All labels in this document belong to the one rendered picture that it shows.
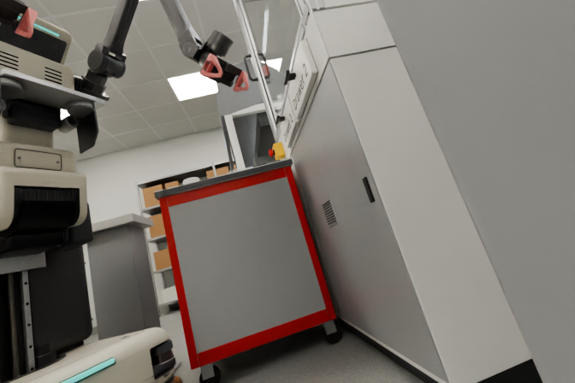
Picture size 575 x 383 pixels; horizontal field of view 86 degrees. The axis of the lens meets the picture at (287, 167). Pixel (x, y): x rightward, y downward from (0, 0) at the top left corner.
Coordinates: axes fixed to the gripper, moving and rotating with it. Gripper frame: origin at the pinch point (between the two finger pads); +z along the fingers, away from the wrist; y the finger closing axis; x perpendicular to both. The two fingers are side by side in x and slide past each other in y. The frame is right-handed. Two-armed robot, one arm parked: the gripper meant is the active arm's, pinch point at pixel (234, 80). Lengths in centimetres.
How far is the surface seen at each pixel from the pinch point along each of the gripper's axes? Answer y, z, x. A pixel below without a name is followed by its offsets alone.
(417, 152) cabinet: 20, 49, -9
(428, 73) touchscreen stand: -33, 70, -13
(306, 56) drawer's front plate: 9.2, 12.1, -15.8
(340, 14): 8.7, 15.9, -28.7
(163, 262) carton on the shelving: 189, -246, 309
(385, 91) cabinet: 15.7, 35.6, -17.2
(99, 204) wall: 131, -397, 322
